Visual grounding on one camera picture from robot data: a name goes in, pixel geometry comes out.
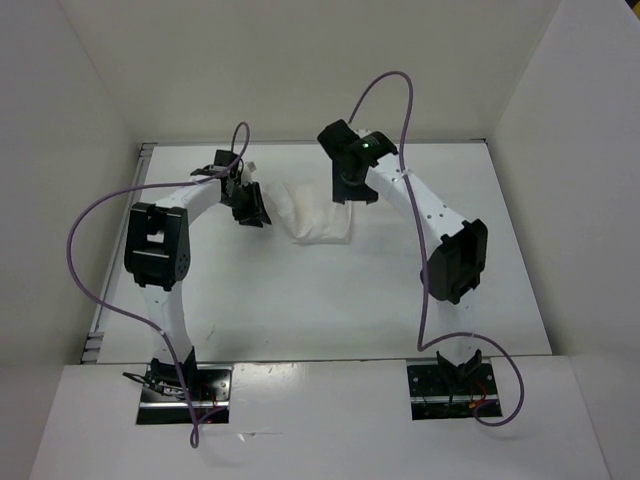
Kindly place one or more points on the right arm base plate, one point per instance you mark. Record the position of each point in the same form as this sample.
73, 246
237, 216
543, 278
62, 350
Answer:
431, 398

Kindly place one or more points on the white pleated skirt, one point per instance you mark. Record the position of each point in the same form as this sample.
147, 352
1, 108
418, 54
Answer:
307, 213

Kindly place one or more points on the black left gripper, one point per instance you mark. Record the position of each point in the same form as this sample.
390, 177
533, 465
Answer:
255, 211

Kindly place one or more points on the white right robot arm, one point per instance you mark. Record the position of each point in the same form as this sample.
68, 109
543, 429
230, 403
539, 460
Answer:
367, 167

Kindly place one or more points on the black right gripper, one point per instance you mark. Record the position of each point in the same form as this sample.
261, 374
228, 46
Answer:
340, 192

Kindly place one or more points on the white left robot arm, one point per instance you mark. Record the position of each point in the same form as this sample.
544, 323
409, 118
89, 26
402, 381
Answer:
158, 254

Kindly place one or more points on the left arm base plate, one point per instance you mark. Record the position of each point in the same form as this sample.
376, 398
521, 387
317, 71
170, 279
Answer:
164, 403

